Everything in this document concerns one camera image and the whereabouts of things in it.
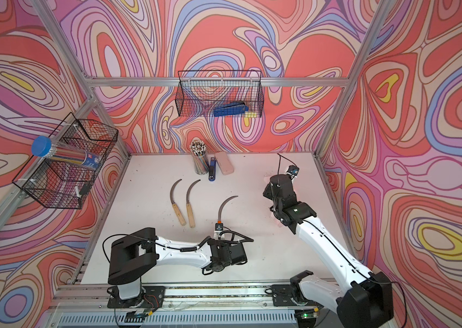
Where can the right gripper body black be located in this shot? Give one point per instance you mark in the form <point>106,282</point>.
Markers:
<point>268,193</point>

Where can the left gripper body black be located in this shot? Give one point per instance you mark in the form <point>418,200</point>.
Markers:
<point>225,266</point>

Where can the wooden handle sickle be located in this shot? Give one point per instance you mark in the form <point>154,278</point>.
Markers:
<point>190,213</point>
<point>175,207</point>

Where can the pink terry rag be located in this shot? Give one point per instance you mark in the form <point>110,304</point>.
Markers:
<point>276,216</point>

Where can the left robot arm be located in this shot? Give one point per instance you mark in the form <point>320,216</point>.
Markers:
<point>133,255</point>

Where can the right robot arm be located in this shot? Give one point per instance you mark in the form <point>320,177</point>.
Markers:
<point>359,297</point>

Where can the pink rectangular box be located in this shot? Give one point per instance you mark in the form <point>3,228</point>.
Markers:
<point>224,163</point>

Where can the blue stapler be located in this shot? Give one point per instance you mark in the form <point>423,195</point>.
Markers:
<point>212,169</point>

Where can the yellow item in basket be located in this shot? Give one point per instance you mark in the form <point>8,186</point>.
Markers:
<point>250,115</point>

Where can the cup of coloured pencils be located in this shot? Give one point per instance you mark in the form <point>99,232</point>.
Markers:
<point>198,151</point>

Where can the blue tool in basket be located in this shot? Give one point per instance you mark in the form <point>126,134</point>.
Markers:
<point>231,109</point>

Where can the blue cap pencil tube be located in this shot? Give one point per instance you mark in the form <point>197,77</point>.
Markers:
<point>47,148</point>

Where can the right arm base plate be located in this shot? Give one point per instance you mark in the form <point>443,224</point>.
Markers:
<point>285,295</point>

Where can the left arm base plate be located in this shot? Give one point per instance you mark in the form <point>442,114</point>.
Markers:
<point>150,297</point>

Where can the black wire basket back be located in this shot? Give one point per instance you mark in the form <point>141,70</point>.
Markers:
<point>199,92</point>

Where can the aluminium front rail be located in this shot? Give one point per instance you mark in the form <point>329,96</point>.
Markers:
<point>177,293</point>

